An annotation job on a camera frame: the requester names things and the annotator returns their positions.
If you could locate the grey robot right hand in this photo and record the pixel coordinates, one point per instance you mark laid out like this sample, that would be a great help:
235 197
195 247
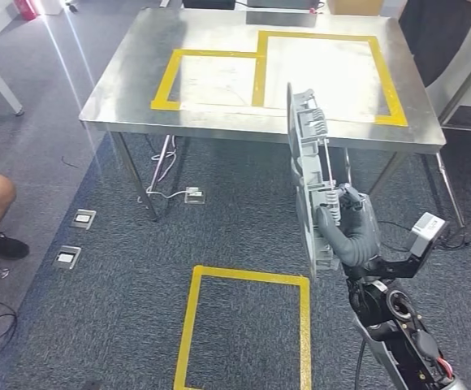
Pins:
359 242

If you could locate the large yellow tape rectangle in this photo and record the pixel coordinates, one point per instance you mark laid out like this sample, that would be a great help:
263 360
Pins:
394 97

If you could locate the red fire extinguisher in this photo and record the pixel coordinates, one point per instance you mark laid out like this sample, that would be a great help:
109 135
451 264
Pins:
26 9

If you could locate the black flat object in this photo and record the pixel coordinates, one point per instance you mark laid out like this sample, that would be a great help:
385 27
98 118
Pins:
93 385

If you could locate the silver wheel hubcap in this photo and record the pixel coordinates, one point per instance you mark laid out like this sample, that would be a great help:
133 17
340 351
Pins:
304 161

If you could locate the black carrying case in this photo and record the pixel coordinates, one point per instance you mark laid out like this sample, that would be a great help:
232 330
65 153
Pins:
209 4

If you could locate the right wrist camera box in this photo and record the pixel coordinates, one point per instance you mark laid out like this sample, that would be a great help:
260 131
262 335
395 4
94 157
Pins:
426 234

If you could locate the small steel table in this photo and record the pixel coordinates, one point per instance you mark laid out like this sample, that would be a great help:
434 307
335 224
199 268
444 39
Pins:
130 81

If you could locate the yellow floor tape outline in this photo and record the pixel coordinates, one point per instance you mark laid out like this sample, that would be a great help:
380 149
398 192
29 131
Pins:
186 334

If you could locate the small yellow tape rectangle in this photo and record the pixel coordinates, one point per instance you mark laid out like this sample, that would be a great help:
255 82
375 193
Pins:
164 86

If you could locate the steel floor socket box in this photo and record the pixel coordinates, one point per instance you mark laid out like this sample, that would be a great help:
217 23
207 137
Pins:
83 219
66 257
195 196

